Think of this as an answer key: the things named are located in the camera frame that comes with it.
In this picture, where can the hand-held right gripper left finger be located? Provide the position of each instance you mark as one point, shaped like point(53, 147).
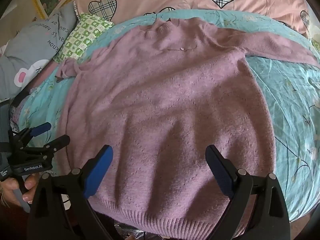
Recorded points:
point(98, 172)

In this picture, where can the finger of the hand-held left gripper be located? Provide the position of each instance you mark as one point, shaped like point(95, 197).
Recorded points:
point(40, 129)
point(56, 142)

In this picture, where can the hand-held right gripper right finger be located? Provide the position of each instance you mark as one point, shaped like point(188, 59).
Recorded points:
point(220, 173)

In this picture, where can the mauve knitted sweater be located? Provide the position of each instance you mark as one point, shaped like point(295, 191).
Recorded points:
point(162, 105)

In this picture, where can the person's left hand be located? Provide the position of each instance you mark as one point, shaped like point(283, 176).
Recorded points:
point(31, 183)

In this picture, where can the grey printed pillow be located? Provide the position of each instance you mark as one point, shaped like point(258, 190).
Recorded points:
point(30, 45)

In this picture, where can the green checked pillow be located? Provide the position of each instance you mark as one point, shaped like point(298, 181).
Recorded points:
point(85, 35)

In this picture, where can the teal floral bed sheet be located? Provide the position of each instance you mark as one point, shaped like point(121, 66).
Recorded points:
point(287, 92)

